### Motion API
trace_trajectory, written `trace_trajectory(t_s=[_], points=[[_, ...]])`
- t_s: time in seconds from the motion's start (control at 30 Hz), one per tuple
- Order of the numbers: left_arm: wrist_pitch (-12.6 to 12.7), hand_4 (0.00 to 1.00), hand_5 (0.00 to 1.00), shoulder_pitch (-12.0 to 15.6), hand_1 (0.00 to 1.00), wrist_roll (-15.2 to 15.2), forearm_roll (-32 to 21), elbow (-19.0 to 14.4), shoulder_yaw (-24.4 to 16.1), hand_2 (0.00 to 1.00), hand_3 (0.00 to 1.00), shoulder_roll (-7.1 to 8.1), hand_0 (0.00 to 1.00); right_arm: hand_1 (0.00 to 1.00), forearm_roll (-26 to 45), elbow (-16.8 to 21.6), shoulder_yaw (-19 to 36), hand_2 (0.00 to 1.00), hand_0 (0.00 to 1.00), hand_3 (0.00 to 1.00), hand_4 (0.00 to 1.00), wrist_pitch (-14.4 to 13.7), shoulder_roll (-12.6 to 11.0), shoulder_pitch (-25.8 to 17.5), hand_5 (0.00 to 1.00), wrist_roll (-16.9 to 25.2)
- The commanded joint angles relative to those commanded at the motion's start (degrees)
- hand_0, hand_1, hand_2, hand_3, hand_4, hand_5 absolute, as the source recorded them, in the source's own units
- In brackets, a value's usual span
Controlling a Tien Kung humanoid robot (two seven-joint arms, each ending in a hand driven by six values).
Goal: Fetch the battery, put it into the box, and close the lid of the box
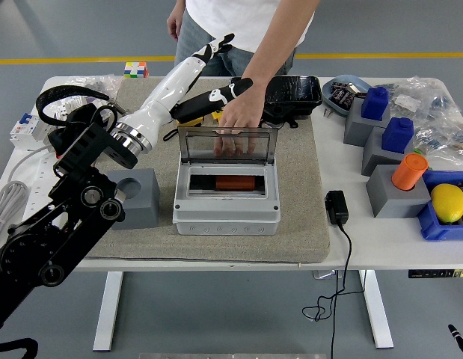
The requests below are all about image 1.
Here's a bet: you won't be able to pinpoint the colourful puzzle cube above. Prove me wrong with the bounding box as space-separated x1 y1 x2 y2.
123 61 149 79

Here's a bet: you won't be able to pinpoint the person's left hand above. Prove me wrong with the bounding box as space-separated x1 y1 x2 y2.
213 84 268 158

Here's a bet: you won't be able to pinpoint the white power strip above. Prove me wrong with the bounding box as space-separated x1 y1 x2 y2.
23 153 66 221

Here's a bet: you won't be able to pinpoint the clear bag of small parts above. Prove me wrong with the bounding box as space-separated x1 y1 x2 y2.
43 73 123 124

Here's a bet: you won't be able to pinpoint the yellow tape measure with strap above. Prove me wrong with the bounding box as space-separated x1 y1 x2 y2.
162 114 205 142

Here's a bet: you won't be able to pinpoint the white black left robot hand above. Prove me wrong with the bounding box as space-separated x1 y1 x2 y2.
118 32 255 149

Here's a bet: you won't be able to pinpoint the smoky transparent box lid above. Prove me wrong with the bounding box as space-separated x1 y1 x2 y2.
177 126 279 165

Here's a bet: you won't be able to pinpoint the yellow lemon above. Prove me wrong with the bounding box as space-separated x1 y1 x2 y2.
429 182 463 225

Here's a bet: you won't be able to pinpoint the orange cylinder battery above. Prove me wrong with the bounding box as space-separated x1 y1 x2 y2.
215 175 257 191
391 153 429 191

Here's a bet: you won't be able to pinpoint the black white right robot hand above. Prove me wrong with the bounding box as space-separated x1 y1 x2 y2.
447 323 463 351

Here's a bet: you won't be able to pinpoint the grey block with round hole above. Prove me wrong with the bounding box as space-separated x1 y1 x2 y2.
103 168 160 230

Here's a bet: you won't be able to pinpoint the person's right hand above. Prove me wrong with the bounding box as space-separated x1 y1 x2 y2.
166 9 187 41

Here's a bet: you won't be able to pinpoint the black table control panel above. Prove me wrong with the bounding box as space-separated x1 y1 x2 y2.
408 268 463 280

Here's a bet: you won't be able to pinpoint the light blue dish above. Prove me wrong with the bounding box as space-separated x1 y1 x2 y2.
322 73 371 119

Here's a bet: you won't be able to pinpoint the black plastic tray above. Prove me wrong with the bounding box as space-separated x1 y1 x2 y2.
229 75 324 130

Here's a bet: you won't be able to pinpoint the grey block holder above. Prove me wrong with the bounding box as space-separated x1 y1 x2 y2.
361 126 415 177
343 97 392 147
366 164 432 219

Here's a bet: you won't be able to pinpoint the black power adapter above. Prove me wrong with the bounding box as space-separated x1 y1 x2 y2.
324 190 350 226

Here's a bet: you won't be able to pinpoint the clear bags of components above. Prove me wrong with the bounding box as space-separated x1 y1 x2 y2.
384 76 463 177

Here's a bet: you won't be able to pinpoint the person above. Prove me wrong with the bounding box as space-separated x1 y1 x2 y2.
174 0 316 78

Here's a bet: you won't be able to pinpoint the white power strip cable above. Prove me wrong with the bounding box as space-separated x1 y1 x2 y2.
0 144 55 255

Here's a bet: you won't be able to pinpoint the blue block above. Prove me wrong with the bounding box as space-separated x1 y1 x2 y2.
361 86 390 121
381 117 415 154

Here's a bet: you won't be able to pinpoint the metal bracket under table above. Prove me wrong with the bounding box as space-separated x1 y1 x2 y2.
312 269 343 280

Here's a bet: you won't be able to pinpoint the grey-brown table mat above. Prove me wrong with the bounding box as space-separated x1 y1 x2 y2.
73 76 331 263

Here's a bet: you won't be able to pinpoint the grey electrical enclosure box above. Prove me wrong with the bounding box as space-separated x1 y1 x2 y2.
172 160 283 236

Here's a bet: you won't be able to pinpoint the blue plastic bin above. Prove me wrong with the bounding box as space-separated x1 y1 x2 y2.
416 170 463 242

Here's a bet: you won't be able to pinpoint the black cloth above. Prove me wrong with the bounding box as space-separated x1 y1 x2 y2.
47 103 105 158

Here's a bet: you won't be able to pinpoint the black adapter cord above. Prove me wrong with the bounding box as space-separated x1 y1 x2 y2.
301 222 354 359

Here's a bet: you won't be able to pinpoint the white blue circuit breaker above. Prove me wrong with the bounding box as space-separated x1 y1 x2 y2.
9 112 56 151

